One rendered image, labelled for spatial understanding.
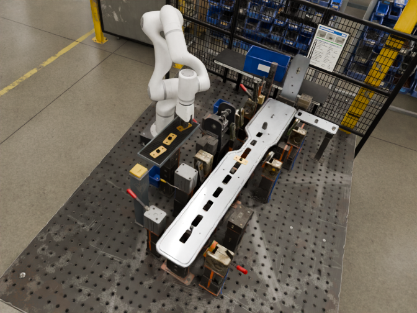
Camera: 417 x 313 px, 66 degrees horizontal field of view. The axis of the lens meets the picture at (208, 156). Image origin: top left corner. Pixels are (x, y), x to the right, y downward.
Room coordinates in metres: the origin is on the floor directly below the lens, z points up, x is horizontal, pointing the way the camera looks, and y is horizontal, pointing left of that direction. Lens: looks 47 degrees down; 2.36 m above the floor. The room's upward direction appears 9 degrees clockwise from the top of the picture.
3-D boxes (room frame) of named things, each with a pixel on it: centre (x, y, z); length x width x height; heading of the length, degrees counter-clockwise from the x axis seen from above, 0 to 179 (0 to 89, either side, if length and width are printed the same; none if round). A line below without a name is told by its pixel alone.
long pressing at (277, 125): (1.23, -0.19, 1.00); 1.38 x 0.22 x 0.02; 156
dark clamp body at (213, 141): (1.30, 0.01, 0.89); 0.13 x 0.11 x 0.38; 66
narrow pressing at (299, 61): (1.92, -0.49, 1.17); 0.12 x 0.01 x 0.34; 66
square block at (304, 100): (1.88, -0.61, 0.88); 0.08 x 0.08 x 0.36; 66
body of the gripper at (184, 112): (1.29, 0.16, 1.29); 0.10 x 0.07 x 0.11; 48
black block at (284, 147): (1.43, -0.45, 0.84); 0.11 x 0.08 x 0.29; 66
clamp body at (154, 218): (0.78, 0.20, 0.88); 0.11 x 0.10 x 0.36; 66
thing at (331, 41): (2.15, -0.69, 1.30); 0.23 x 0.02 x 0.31; 66
